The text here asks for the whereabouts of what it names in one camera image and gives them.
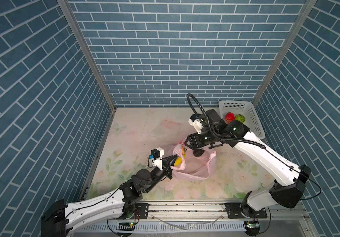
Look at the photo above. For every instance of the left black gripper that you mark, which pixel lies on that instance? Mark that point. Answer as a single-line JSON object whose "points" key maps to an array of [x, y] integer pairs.
{"points": [[166, 162]]}

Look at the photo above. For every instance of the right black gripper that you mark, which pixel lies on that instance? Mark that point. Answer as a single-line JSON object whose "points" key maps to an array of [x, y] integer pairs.
{"points": [[193, 138]]}

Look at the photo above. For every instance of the red fruit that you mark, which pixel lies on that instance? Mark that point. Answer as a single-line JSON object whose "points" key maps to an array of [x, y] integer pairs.
{"points": [[229, 117]]}

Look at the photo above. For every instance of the dark avocado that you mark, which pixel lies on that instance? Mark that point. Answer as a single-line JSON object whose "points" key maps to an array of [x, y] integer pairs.
{"points": [[198, 152]]}

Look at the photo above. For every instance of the green fruit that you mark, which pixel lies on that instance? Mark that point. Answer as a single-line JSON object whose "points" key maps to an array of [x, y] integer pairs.
{"points": [[240, 117]]}

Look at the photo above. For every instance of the white plastic mesh basket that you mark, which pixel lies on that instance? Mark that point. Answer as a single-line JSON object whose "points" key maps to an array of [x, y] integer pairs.
{"points": [[246, 109]]}

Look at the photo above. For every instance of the pink plastic bag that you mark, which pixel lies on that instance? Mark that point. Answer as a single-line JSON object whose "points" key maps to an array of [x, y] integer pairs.
{"points": [[194, 168]]}

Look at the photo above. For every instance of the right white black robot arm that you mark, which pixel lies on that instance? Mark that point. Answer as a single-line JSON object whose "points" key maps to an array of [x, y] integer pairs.
{"points": [[289, 179]]}

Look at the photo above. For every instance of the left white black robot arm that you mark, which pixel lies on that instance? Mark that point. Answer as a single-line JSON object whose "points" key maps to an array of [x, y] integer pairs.
{"points": [[64, 219]]}

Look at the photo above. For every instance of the red yellow apple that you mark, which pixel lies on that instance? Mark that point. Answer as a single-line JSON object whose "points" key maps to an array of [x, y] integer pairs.
{"points": [[183, 151]]}

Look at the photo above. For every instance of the yellow banana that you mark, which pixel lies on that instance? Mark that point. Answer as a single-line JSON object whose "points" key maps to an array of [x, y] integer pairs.
{"points": [[178, 162]]}

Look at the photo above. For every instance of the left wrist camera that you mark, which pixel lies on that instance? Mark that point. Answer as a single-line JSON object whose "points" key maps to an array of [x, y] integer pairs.
{"points": [[155, 158]]}

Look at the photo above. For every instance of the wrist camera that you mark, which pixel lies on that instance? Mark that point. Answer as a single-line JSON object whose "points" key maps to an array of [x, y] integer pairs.
{"points": [[155, 158], [196, 123]]}

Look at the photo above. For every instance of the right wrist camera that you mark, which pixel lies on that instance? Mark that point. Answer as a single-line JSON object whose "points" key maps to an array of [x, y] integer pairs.
{"points": [[196, 123]]}

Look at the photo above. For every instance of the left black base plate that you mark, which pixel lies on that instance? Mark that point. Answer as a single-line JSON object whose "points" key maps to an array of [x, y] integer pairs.
{"points": [[137, 211]]}

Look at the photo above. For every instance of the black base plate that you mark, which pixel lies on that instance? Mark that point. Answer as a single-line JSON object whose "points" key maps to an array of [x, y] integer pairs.
{"points": [[137, 211], [236, 210]]}

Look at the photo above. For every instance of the aluminium mounting rail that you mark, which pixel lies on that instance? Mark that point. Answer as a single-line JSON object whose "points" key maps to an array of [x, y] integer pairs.
{"points": [[220, 209]]}

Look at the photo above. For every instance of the white slotted cable duct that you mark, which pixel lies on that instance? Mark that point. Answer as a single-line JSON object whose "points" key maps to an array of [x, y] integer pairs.
{"points": [[159, 227]]}

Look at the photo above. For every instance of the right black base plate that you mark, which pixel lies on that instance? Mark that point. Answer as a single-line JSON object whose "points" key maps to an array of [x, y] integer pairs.
{"points": [[236, 210]]}

